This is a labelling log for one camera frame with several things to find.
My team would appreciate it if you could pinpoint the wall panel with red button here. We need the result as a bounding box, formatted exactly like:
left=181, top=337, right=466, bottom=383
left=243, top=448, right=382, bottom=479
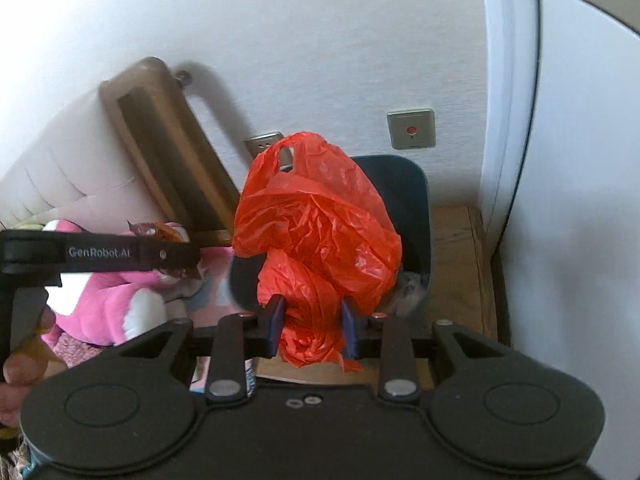
left=387, top=108, right=436, bottom=151

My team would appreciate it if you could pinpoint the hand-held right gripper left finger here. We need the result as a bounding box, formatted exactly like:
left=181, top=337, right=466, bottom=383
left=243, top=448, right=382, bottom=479
left=101, top=295, right=286, bottom=404

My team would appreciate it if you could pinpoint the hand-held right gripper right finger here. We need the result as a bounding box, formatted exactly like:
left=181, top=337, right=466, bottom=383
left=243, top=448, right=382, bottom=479
left=341, top=296, right=507, bottom=404

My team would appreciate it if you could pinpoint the beige wall socket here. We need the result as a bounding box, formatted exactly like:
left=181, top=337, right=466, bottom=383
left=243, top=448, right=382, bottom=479
left=244, top=131, right=286, bottom=159

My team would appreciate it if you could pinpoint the person's left hand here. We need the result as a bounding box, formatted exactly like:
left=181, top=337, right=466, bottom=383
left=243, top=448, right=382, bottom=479
left=0, top=307, right=67, bottom=430

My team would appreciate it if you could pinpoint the red plastic bag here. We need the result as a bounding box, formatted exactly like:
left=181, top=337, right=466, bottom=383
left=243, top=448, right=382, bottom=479
left=232, top=131, right=403, bottom=373

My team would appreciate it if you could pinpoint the wooden headboard frame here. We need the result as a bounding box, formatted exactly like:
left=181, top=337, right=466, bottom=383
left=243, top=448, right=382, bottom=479
left=98, top=57, right=246, bottom=248

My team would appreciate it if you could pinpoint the brown wrapper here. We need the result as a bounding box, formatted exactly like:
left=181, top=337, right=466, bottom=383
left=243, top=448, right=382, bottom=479
left=126, top=219, right=213, bottom=281

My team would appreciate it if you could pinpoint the teal plastic trash bin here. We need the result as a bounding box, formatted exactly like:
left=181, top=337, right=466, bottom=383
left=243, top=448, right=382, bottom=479
left=227, top=155, right=433, bottom=331

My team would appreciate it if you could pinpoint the white and brown wardrobe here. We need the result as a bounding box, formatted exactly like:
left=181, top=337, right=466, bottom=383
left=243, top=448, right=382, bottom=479
left=477, top=0, right=640, bottom=461

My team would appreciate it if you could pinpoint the pink plush toy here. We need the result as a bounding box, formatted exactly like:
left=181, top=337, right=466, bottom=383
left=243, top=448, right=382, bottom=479
left=40, top=219, right=236, bottom=349

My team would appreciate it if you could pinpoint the beige padded headboard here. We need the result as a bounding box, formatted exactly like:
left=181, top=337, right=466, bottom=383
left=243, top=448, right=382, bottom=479
left=0, top=94, right=166, bottom=232

